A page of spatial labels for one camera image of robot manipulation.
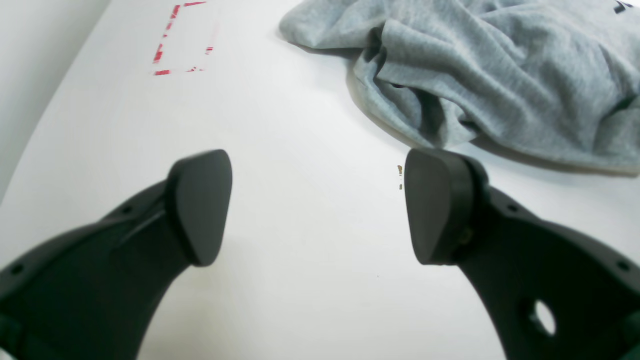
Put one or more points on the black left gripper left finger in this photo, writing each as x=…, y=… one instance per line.
x=91, y=293

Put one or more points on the grey T-shirt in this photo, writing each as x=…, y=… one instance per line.
x=554, y=80

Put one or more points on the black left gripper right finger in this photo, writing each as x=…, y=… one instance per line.
x=552, y=292

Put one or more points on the red tape rectangle marking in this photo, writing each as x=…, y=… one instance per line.
x=186, y=41

